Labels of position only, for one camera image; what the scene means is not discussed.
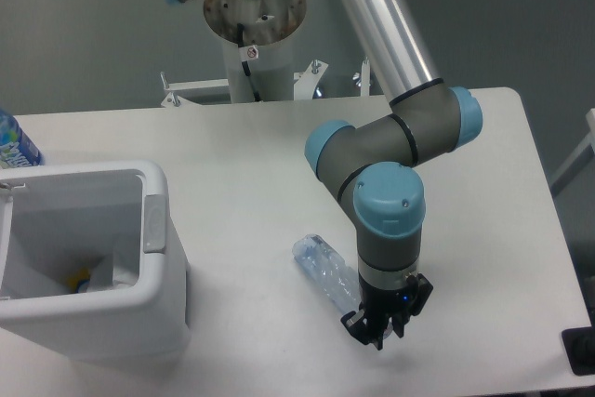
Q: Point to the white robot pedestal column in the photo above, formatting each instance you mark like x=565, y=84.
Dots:
x=256, y=37

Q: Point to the crushed clear plastic bottle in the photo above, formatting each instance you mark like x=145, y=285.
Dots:
x=327, y=269

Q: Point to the white metal table frame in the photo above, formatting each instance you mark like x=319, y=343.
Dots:
x=313, y=83

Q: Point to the blue labelled water bottle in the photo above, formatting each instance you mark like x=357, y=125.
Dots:
x=17, y=149

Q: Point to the clear plastic wrapper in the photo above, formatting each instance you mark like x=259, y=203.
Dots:
x=116, y=271

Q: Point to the black clamp at table edge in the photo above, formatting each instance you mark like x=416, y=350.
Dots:
x=579, y=347

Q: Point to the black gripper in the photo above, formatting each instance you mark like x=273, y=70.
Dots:
x=379, y=305

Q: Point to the white frame at right edge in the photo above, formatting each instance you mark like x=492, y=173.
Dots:
x=576, y=161

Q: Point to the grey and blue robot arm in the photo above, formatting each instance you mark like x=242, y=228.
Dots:
x=369, y=170

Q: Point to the white plastic trash can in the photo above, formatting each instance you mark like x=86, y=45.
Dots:
x=59, y=219

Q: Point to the colourful snack package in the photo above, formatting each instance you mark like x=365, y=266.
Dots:
x=79, y=281

